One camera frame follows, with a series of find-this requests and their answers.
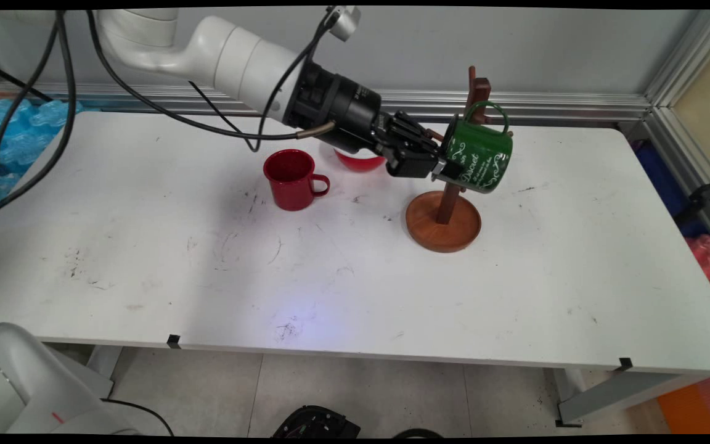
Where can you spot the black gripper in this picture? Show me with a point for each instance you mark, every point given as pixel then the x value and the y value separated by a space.
pixel 342 111

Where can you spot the green mug with white print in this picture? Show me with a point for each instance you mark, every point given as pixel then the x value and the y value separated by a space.
pixel 481 154

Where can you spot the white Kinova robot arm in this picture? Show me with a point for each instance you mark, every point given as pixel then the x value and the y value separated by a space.
pixel 238 58

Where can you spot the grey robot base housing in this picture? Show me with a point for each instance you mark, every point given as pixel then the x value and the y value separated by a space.
pixel 28 382

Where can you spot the red bowl with white inside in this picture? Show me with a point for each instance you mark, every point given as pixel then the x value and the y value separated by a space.
pixel 360 164

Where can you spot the brown wooden mug tree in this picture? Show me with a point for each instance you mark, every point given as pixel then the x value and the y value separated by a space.
pixel 444 225

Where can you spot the red enamel mug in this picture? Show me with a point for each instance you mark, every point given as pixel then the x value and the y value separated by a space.
pixel 290 185

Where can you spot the blue plastic container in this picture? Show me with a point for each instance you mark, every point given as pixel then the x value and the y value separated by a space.
pixel 660 179

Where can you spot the black round object on floor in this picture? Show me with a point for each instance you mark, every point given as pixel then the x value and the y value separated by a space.
pixel 416 433

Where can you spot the black device on floor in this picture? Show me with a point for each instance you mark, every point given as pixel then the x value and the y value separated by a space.
pixel 315 422

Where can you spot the black table edge clip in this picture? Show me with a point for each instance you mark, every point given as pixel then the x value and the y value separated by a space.
pixel 174 340
pixel 625 364

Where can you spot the red plastic bag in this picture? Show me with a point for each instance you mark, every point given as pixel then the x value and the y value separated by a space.
pixel 709 262

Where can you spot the grey metal table leg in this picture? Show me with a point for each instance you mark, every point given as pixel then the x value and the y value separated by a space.
pixel 620 394
pixel 103 367

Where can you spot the orange floor mat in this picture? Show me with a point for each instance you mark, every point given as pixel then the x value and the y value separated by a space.
pixel 691 407

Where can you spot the blue wrapped water bottle pack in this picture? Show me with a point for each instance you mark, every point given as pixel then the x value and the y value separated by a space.
pixel 19 139

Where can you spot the black slanted rod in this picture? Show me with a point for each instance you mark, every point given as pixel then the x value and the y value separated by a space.
pixel 16 81

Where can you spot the long aluminium frame rail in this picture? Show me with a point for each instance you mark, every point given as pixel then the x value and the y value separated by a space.
pixel 546 105

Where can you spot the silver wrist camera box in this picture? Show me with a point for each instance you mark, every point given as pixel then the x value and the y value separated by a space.
pixel 346 21

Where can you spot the aluminium frame corner post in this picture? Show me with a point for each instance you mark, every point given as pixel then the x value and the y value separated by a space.
pixel 688 74

